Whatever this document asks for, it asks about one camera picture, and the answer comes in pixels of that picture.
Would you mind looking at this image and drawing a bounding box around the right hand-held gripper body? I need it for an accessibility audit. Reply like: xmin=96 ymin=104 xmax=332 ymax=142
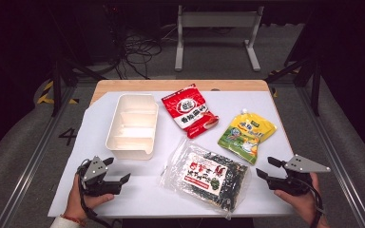
xmin=264 ymin=154 xmax=332 ymax=197

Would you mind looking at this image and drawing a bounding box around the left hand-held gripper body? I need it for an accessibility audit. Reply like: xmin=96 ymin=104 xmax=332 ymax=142
xmin=76 ymin=155 xmax=123 ymax=198

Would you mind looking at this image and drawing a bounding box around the yellow spouted pouch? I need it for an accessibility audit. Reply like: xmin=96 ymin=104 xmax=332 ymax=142
xmin=217 ymin=108 xmax=279 ymax=166

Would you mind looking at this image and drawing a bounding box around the white plastic divided container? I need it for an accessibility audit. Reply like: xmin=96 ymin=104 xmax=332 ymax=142
xmin=105 ymin=93 xmax=160 ymax=161

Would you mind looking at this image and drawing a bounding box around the clear bag of dried seaweed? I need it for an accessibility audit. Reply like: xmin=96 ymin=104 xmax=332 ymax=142
xmin=159 ymin=137 xmax=252 ymax=220

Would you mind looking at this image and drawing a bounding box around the person's left hand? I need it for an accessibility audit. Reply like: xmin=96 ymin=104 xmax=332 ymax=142
xmin=64 ymin=173 xmax=115 ymax=222

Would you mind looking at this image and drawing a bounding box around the person's right hand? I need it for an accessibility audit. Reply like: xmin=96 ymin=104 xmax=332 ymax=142
xmin=274 ymin=172 xmax=329 ymax=228

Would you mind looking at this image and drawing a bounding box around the black metal stand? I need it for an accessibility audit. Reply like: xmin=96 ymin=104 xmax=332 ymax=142
xmin=264 ymin=56 xmax=322 ymax=117
xmin=48 ymin=60 xmax=107 ymax=118

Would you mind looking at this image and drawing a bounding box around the red seasoning packet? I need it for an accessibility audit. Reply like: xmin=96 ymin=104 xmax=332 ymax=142
xmin=161 ymin=83 xmax=221 ymax=140

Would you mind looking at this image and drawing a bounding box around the grey metal stand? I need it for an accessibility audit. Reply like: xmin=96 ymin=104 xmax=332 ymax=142
xmin=174 ymin=4 xmax=265 ymax=73

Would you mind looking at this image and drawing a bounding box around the aluminium floor rail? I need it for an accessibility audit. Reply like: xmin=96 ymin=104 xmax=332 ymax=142
xmin=0 ymin=85 xmax=77 ymax=228
xmin=298 ymin=85 xmax=365 ymax=228

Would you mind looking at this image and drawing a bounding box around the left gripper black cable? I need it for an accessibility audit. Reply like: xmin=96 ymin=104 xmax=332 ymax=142
xmin=75 ymin=160 xmax=115 ymax=228

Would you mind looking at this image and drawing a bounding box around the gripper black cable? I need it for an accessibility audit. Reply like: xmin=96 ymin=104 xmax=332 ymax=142
xmin=75 ymin=160 xmax=115 ymax=228
xmin=298 ymin=177 xmax=326 ymax=228

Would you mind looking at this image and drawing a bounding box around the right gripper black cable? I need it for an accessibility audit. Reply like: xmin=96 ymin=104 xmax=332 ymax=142
xmin=298 ymin=177 xmax=326 ymax=228

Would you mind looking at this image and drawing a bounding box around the red string bracelet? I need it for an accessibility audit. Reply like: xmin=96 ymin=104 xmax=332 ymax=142
xmin=60 ymin=214 xmax=86 ymax=226

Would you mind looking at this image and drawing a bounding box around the tangle of black floor cables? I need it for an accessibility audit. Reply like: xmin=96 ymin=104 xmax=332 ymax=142
xmin=113 ymin=31 xmax=164 ymax=80

